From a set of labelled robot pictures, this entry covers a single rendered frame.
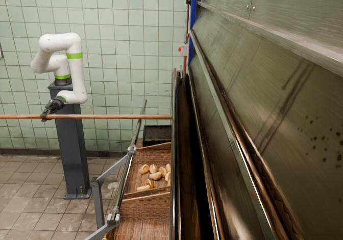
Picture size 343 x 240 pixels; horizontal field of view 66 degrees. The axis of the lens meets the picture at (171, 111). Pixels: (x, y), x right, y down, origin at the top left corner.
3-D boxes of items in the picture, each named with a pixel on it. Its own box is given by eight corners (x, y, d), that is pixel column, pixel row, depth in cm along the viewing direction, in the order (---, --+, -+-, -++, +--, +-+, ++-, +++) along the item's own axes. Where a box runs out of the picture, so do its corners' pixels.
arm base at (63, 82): (61, 77, 247) (60, 70, 245) (77, 77, 248) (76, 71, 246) (51, 86, 224) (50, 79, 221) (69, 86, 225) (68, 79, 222)
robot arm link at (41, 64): (27, 62, 215) (37, 31, 172) (48, 59, 225) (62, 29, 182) (32, 76, 214) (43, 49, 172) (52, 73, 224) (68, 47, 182)
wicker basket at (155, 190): (184, 165, 229) (186, 138, 218) (188, 215, 178) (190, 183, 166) (128, 164, 228) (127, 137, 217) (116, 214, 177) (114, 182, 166)
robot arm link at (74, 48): (58, 32, 188) (65, 33, 180) (76, 31, 196) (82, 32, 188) (63, 57, 195) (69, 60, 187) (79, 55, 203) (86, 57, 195)
